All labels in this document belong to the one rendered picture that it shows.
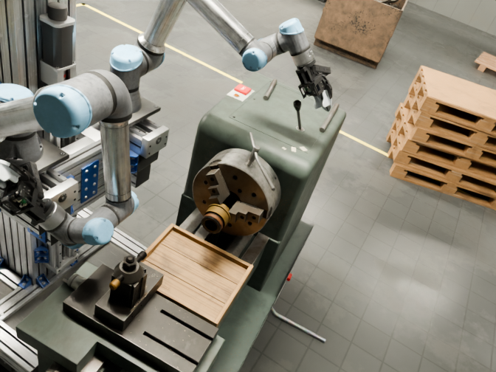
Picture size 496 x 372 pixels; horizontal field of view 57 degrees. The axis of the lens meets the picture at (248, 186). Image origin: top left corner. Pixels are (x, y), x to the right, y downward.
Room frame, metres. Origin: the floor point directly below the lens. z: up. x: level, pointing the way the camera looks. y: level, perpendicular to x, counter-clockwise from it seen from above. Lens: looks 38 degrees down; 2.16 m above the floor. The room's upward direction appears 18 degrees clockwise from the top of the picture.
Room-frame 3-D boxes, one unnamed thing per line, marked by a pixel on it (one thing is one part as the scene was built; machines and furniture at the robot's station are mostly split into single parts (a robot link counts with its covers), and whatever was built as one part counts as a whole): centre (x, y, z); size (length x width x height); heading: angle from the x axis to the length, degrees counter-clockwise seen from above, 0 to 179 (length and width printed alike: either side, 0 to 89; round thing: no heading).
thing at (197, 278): (1.07, 0.10, 0.89); 0.36 x 0.30 x 0.04; 77
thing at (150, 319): (0.79, 0.18, 0.95); 0.43 x 0.18 x 0.04; 77
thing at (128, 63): (1.57, 0.59, 1.33); 0.13 x 0.12 x 0.14; 169
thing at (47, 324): (0.74, 0.21, 0.90); 0.53 x 0.30 x 0.06; 77
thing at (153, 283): (0.83, 0.24, 1.00); 0.20 x 0.10 x 0.05; 167
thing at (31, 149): (1.10, 0.75, 1.21); 0.15 x 0.15 x 0.10
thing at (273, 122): (1.73, -0.04, 1.06); 0.59 x 0.48 x 0.39; 167
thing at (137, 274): (0.80, 0.24, 1.14); 0.08 x 0.08 x 0.03
